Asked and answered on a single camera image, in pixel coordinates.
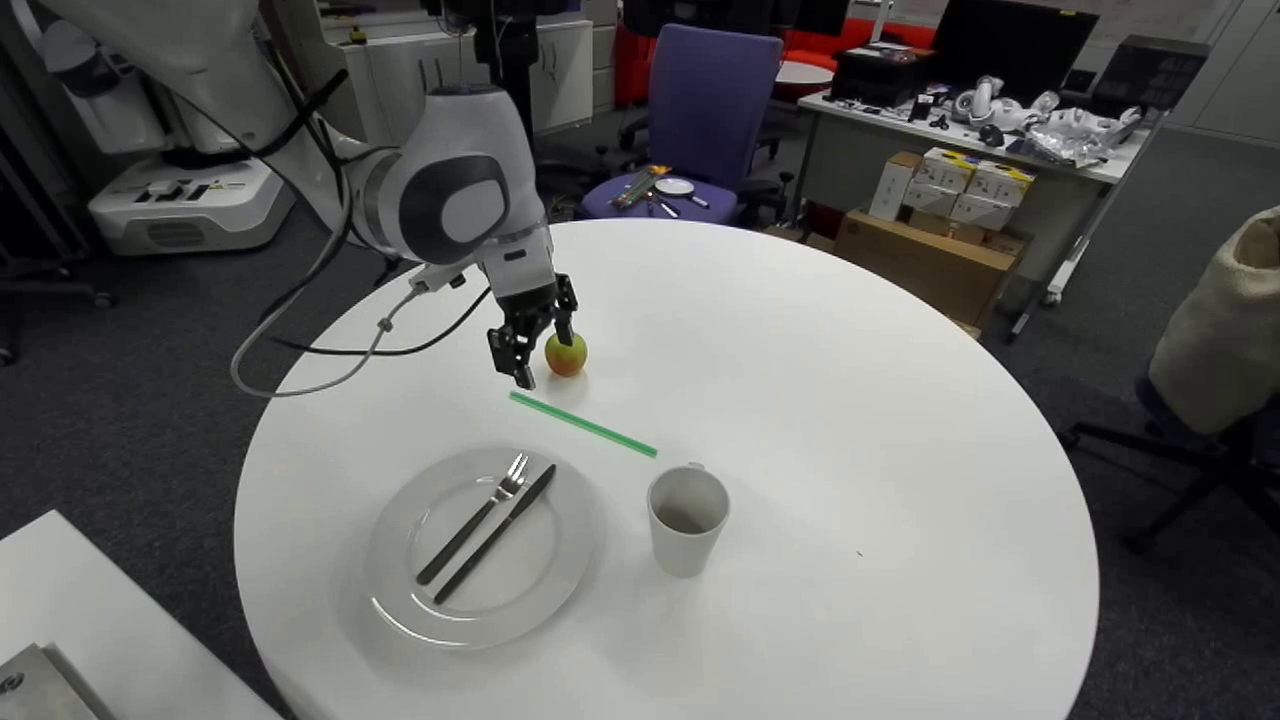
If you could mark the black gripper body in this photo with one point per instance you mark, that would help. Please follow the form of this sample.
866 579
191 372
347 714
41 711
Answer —
527 307

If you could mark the green straw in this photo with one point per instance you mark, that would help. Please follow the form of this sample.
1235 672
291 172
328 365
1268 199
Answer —
583 425

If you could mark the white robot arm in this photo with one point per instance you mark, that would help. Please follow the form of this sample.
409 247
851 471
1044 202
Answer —
455 186

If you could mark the white mug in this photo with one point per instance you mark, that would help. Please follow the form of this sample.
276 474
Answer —
685 543

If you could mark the yellow-red apple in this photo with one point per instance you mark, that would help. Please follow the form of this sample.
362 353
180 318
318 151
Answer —
567 356

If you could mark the green striped package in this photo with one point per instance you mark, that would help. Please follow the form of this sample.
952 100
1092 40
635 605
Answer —
638 186

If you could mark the white round disc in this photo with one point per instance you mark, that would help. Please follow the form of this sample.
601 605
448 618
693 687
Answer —
672 186

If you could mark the white plate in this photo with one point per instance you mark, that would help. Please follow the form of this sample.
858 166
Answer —
534 585

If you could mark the purple office chair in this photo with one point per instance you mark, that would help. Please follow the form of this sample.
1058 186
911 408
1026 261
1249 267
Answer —
715 92

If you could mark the white cabinet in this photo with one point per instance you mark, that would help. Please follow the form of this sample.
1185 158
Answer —
385 67

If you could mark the white cluttered desk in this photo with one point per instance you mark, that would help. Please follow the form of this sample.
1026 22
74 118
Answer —
866 163

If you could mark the white floor machine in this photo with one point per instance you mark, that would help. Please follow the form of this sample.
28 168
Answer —
185 207

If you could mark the brown cardboard box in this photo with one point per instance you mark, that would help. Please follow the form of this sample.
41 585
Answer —
935 267

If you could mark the white cardboard boxes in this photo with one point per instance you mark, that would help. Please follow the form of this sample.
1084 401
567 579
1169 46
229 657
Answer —
952 186

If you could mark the white side table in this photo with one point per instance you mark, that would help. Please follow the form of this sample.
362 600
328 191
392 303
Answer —
107 600

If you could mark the white robot parts pile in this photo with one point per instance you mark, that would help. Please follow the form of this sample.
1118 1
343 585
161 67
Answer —
1055 126

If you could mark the large black monitor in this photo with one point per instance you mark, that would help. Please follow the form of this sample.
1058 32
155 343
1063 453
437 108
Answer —
1014 46

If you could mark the grey box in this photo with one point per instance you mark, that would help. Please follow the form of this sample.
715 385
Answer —
44 687

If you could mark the small black monitor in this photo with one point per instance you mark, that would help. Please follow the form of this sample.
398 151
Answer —
1150 75

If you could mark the chair with beige jacket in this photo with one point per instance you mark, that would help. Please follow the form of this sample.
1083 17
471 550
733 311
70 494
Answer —
1221 333

